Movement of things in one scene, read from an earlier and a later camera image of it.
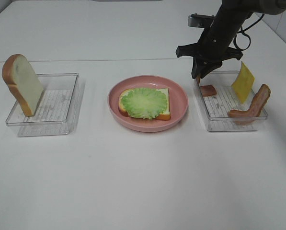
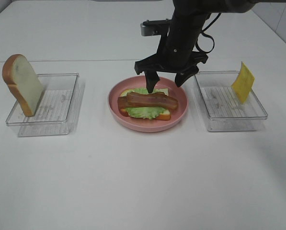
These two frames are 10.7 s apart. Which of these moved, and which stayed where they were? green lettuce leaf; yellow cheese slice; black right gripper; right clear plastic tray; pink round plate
Moved: black right gripper
Stayed: green lettuce leaf; pink round plate; right clear plastic tray; yellow cheese slice
